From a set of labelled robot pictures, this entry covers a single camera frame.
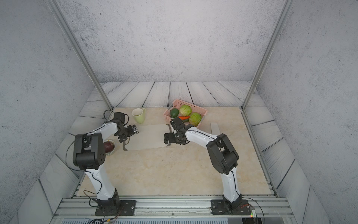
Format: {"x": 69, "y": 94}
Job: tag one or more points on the green cabbage back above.
{"x": 185, "y": 110}

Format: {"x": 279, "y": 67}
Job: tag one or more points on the dark green avocado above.
{"x": 174, "y": 113}

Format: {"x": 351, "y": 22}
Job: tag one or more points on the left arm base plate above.
{"x": 114, "y": 208}

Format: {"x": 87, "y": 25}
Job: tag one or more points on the green cabbage front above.
{"x": 195, "y": 119}

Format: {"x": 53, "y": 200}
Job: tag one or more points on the right aluminium frame post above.
{"x": 269, "y": 49}

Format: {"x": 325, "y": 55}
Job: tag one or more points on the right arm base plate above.
{"x": 224, "y": 207}

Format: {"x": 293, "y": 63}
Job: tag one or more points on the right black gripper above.
{"x": 170, "y": 139}

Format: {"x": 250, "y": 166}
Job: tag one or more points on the left aluminium frame post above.
{"x": 57, "y": 13}

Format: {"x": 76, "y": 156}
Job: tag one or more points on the white ceramic knife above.
{"x": 215, "y": 130}

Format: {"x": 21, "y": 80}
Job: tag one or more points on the orange carrot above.
{"x": 184, "y": 117}

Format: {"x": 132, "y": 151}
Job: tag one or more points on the green cabbage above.
{"x": 195, "y": 119}
{"x": 185, "y": 110}

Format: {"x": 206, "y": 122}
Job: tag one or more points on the white grey-rimmed cutting board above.
{"x": 148, "y": 137}

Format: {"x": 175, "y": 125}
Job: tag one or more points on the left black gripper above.
{"x": 132, "y": 132}

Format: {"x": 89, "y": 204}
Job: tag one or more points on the aluminium mounting rail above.
{"x": 266, "y": 208}

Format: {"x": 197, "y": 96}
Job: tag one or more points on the light green mug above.
{"x": 139, "y": 115}

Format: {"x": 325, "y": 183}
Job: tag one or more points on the pink plastic basket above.
{"x": 178, "y": 103}

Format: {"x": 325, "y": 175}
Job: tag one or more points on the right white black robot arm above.
{"x": 223, "y": 156}

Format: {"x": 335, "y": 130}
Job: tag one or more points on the dark red onion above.
{"x": 108, "y": 146}

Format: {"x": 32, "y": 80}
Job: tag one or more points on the aluminium frame post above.
{"x": 269, "y": 49}
{"x": 57, "y": 13}

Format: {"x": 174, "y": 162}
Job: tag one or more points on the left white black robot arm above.
{"x": 89, "y": 156}

